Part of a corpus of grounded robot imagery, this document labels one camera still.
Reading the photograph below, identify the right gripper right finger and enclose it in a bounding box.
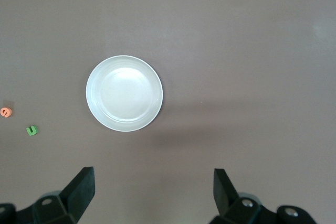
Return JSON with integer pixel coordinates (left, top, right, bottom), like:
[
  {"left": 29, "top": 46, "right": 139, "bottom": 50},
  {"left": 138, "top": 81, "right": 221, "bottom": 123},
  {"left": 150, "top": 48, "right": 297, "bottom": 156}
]
[{"left": 209, "top": 168, "right": 320, "bottom": 224}]

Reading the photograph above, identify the orange foam letter e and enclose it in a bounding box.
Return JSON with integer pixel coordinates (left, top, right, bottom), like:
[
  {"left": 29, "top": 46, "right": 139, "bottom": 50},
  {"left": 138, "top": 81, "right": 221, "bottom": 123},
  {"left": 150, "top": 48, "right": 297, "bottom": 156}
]
[{"left": 0, "top": 106, "right": 13, "bottom": 118}]

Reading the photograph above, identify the light brown round plate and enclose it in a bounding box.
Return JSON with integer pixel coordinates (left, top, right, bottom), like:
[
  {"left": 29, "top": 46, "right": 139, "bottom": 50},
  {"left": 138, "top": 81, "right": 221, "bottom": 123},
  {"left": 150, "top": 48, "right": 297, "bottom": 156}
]
[{"left": 86, "top": 55, "right": 164, "bottom": 132}]

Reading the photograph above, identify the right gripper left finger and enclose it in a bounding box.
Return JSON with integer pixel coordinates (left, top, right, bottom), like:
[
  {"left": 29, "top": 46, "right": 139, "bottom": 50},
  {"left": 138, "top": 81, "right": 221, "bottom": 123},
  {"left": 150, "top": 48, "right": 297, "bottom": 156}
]
[{"left": 0, "top": 166, "right": 96, "bottom": 224}]

